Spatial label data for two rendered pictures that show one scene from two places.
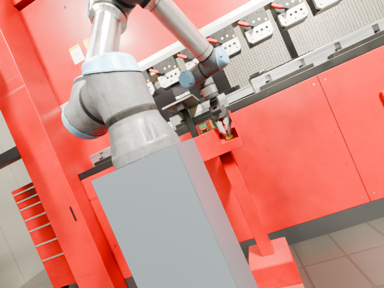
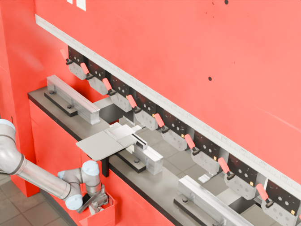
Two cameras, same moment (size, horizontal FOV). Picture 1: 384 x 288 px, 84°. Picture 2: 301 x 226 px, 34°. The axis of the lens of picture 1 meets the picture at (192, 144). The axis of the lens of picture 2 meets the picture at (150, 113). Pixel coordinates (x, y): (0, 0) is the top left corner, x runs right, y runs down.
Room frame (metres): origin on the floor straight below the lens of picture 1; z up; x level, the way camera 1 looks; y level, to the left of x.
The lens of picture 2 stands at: (-0.23, -1.40, 2.59)
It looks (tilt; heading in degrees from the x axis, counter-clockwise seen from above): 35 degrees down; 36
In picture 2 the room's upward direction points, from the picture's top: 3 degrees clockwise
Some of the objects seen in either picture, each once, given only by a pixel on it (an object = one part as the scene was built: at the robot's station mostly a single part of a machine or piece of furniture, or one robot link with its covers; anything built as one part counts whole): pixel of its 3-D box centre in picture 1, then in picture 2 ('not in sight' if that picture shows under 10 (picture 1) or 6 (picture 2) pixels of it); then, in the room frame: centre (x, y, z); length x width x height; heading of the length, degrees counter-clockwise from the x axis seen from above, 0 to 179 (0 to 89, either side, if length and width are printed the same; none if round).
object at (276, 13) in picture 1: (288, 11); (246, 173); (1.26, -0.83, 1.24); 0.15 x 0.09 x 0.17; 78
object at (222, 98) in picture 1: (199, 112); (134, 147); (1.41, -0.13, 0.92); 0.39 x 0.06 x 0.10; 78
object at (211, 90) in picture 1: (208, 92); (92, 184); (1.02, -0.17, 0.95); 0.08 x 0.08 x 0.05
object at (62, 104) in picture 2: (114, 156); (60, 102); (1.48, 0.53, 0.89); 0.30 x 0.05 x 0.03; 78
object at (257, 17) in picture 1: (255, 28); (211, 149); (1.30, -0.63, 1.24); 0.15 x 0.09 x 0.17; 78
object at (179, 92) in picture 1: (180, 90); (129, 114); (1.42, -0.07, 1.11); 0.10 x 0.02 x 0.10; 78
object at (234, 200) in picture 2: not in sight; (255, 187); (1.67, -0.74, 0.81); 0.64 x 0.08 x 0.14; 168
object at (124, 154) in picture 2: (198, 118); (124, 154); (1.35, -0.10, 0.89); 0.30 x 0.05 x 0.03; 78
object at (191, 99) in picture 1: (182, 104); (106, 142); (1.27, -0.04, 1.00); 0.26 x 0.18 x 0.01; 168
